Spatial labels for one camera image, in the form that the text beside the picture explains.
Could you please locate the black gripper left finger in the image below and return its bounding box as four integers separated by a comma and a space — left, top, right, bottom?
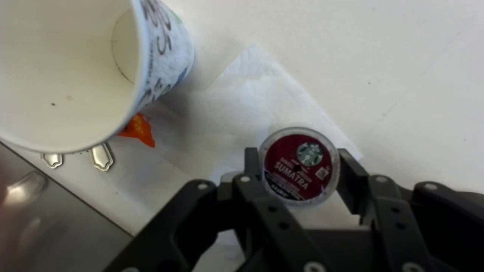
105, 148, 331, 272

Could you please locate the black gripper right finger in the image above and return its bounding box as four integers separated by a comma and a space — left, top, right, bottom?
337, 150, 484, 272

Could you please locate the dark red coffee pod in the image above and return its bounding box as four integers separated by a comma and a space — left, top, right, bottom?
259, 127, 340, 206

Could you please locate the blue patterned paper cup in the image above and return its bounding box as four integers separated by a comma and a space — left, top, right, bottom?
0, 0, 195, 153

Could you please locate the white paper napkin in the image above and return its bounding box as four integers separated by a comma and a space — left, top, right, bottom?
150, 47, 363, 183

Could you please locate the orange packet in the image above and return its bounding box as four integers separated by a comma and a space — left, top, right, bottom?
120, 114, 156, 148

